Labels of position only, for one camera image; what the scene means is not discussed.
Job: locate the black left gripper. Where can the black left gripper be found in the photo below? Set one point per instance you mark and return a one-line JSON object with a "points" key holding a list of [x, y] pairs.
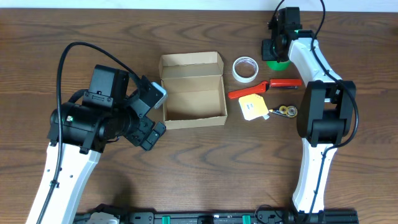
{"points": [[144, 131]]}

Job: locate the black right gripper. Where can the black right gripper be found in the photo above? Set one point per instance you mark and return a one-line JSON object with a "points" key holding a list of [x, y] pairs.
{"points": [[268, 51]]}

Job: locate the green tape roll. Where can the green tape roll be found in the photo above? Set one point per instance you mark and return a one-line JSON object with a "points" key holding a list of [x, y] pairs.
{"points": [[278, 66]]}

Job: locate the white masking tape roll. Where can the white masking tape roll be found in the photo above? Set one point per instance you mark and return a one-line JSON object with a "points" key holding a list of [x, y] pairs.
{"points": [[245, 69]]}

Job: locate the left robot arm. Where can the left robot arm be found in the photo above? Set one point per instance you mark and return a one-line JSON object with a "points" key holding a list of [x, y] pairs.
{"points": [[115, 105]]}

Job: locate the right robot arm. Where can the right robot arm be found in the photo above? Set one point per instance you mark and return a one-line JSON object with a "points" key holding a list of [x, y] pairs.
{"points": [[328, 114]]}

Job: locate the small yellow spiral notepad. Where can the small yellow spiral notepad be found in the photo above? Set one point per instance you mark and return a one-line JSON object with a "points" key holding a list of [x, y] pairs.
{"points": [[253, 106]]}

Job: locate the correction tape dispenser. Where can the correction tape dispenser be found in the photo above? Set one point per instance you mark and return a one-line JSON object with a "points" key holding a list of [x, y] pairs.
{"points": [[287, 111]]}

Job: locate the open cardboard box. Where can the open cardboard box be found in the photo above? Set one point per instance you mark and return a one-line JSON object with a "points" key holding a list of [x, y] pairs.
{"points": [[195, 87]]}

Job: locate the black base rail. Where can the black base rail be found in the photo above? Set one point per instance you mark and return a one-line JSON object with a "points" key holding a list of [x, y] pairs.
{"points": [[262, 215]]}

